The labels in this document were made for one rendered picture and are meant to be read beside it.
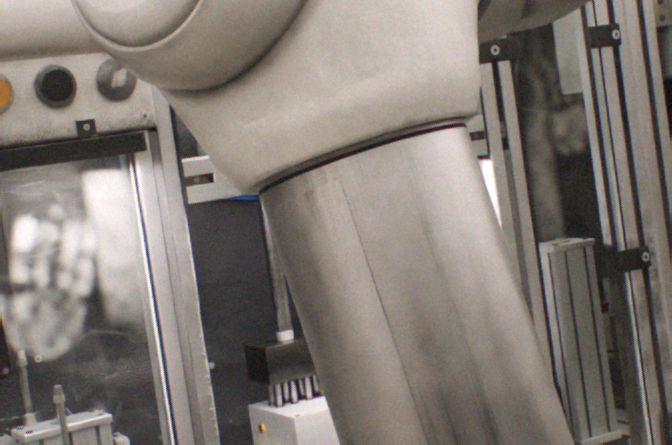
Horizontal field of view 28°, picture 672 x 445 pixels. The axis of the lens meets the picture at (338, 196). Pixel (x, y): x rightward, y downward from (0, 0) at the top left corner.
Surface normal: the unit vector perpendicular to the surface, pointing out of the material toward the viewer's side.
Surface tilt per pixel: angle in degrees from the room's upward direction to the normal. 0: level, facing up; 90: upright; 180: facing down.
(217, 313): 90
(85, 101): 90
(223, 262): 90
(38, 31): 116
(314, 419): 90
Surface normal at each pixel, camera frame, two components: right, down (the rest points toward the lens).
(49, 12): 0.00, 0.18
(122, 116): 0.47, -0.03
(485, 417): 0.26, -0.16
